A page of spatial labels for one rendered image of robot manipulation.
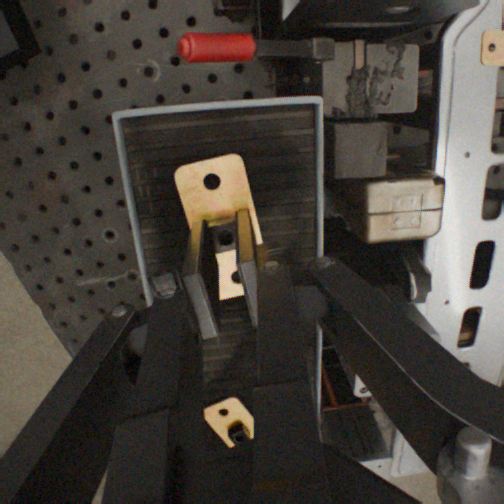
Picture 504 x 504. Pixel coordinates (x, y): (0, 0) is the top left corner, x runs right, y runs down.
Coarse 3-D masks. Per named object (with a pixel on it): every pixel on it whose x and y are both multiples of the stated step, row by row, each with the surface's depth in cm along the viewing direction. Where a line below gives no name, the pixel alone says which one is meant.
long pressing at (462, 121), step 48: (480, 48) 39; (432, 96) 41; (480, 96) 41; (432, 144) 43; (480, 144) 43; (480, 192) 45; (432, 240) 47; (480, 240) 48; (432, 288) 50; (480, 288) 51; (480, 336) 54
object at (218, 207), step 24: (192, 168) 20; (216, 168) 21; (240, 168) 21; (192, 192) 21; (216, 192) 21; (240, 192) 21; (192, 216) 21; (216, 216) 22; (216, 240) 21; (240, 288) 23
